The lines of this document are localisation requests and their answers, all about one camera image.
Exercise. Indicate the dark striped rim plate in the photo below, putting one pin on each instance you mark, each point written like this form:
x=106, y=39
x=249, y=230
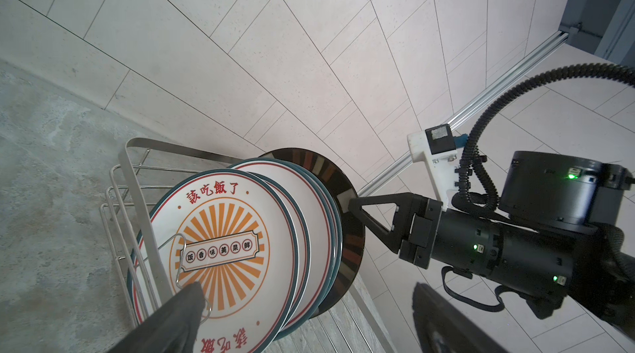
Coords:
x=342, y=190

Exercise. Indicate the front orange sunburst plate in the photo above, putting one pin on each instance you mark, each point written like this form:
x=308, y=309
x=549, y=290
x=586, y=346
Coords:
x=229, y=232

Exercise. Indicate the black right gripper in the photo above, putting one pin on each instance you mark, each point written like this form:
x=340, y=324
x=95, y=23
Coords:
x=536, y=267

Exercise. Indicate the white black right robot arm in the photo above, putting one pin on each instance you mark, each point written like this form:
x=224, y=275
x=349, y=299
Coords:
x=550, y=234

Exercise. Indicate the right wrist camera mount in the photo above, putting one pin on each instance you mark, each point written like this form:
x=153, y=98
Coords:
x=436, y=147

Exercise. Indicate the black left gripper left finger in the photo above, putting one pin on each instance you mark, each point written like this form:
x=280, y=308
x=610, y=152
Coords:
x=172, y=328

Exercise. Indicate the orange sunburst plate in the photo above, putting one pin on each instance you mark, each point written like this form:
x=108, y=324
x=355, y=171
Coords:
x=302, y=253
x=229, y=232

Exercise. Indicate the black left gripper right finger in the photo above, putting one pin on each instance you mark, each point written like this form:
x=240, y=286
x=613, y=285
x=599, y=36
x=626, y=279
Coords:
x=440, y=327

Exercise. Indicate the wire metal dish rack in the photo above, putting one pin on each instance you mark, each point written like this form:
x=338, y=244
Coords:
x=146, y=171

